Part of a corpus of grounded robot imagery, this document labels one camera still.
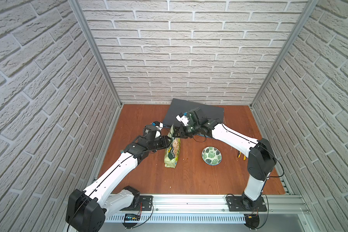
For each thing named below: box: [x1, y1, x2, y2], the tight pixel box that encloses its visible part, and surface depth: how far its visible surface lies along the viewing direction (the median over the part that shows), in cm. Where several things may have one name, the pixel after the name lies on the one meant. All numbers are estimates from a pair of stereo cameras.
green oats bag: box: [164, 123, 181, 169], surface depth 82 cm
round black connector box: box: [243, 213, 261, 230], surface depth 72 cm
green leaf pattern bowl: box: [201, 145, 222, 166], surface depth 91 cm
